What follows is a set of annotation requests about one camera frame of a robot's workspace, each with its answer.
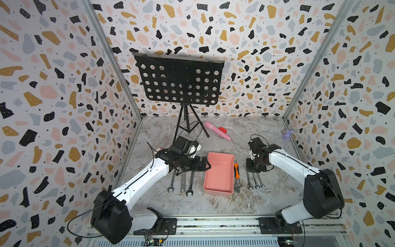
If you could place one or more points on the short silver open-end wrench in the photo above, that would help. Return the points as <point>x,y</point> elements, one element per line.
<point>261,181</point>

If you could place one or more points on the pink plastic storage box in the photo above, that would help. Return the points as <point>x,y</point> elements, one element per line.
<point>219,179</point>

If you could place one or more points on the pink handheld microphone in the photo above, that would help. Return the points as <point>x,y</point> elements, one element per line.
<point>216,130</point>

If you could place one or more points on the medium silver combination wrench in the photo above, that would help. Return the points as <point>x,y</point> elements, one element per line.
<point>171,187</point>

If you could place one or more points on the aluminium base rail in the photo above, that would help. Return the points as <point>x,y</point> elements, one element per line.
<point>240,231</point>

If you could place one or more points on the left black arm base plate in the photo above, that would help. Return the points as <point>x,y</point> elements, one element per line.
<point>163,226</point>

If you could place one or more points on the black perforated music stand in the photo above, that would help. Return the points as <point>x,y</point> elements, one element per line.
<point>183,80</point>

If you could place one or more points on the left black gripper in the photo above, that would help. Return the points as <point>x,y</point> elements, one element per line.
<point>196,167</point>

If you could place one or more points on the long silver combination wrench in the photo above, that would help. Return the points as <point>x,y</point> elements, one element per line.
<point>183,183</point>

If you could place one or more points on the small purple toy figure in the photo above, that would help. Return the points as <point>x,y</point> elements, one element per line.
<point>286,134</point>

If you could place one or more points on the orange handled adjustable wrench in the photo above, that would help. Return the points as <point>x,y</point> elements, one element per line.
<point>237,184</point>

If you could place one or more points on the small silver combination wrench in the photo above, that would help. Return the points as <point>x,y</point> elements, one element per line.
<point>257,185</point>

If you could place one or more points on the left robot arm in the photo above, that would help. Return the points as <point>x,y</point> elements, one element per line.
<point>113,216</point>

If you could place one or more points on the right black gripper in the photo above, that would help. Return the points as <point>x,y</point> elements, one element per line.
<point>249,169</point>

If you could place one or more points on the smallest silver combination wrench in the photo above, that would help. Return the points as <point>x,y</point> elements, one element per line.
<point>249,185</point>

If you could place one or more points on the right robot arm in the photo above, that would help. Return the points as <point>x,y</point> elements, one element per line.
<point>321,191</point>

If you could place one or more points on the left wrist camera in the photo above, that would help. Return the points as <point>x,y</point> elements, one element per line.
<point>194,148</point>

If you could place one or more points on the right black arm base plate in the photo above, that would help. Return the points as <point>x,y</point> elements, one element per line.
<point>274,225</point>

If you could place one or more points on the large silver combination wrench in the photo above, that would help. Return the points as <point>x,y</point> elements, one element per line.
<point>189,191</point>

